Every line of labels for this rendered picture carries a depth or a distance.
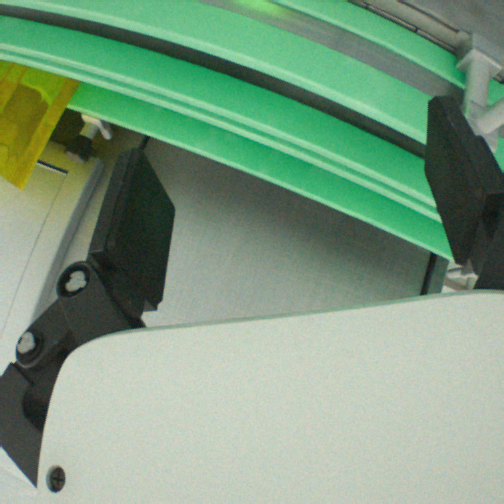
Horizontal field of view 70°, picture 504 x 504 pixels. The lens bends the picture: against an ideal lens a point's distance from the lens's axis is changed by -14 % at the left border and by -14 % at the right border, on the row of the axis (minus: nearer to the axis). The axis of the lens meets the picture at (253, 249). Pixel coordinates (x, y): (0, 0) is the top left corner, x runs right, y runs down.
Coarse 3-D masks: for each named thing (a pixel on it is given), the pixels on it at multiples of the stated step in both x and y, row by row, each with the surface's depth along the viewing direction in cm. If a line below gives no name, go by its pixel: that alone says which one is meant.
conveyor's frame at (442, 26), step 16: (368, 0) 23; (384, 0) 23; (400, 0) 23; (416, 0) 22; (432, 0) 23; (448, 0) 23; (464, 0) 23; (480, 0) 23; (496, 0) 24; (400, 16) 24; (416, 16) 23; (432, 16) 23; (448, 16) 22; (464, 16) 23; (480, 16) 23; (496, 16) 23; (432, 32) 24; (448, 32) 23; (480, 32) 23; (496, 32) 23
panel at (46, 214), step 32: (64, 160) 45; (96, 160) 46; (32, 192) 45; (64, 192) 45; (0, 224) 44; (32, 224) 44; (64, 224) 44; (0, 256) 43; (32, 256) 43; (0, 288) 43; (32, 288) 43; (0, 320) 42; (32, 320) 42; (0, 352) 41
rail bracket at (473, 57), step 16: (464, 32) 22; (464, 48) 23; (480, 48) 21; (496, 48) 22; (464, 64) 23; (480, 64) 22; (496, 64) 21; (480, 80) 21; (464, 96) 22; (480, 96) 21; (464, 112) 21; (480, 112) 20; (496, 112) 18; (480, 128) 20; (496, 128) 20; (496, 144) 20
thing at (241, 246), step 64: (64, 128) 49; (192, 192) 51; (256, 192) 52; (64, 256) 47; (192, 256) 50; (256, 256) 51; (320, 256) 51; (384, 256) 52; (192, 320) 48; (0, 448) 40
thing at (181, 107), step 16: (32, 64) 30; (48, 64) 30; (80, 80) 31; (96, 80) 31; (112, 80) 31; (144, 96) 31; (160, 96) 31; (192, 112) 31; (208, 112) 31; (224, 128) 32; (240, 128) 31; (272, 144) 32; (288, 144) 31; (304, 160) 32; (320, 160) 32; (352, 176) 32; (368, 176) 32; (384, 192) 32; (400, 192) 32; (416, 208) 32; (432, 208) 32
